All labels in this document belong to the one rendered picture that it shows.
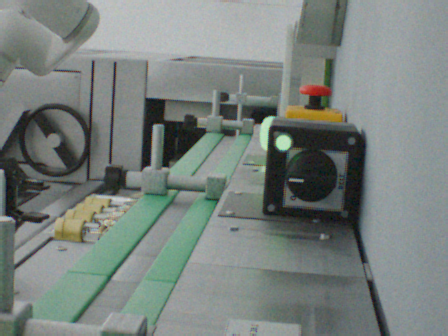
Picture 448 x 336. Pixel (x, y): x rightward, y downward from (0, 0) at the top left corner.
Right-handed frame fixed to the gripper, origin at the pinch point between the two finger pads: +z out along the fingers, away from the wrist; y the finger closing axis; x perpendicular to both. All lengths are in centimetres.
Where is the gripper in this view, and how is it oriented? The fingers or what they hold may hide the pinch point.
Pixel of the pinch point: (36, 201)
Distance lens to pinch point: 146.7
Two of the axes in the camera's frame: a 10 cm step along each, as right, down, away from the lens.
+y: 0.7, -9.8, -1.8
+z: 9.4, 1.2, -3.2
